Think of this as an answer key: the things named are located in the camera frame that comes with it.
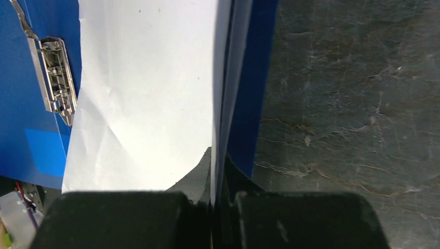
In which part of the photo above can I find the metal folder clip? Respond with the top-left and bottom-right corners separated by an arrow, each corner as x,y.
10,0 -> 77,127

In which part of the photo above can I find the white paper stack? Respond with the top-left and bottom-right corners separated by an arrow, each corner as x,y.
62,1 -> 252,202

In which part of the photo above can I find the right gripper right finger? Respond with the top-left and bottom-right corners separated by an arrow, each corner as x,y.
219,156 -> 389,248

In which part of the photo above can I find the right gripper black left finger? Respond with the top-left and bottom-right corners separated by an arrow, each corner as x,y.
30,148 -> 211,248

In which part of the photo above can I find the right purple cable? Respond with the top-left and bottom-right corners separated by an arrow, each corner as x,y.
25,206 -> 40,230

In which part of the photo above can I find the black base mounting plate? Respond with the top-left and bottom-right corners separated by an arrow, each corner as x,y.
1,176 -> 61,215

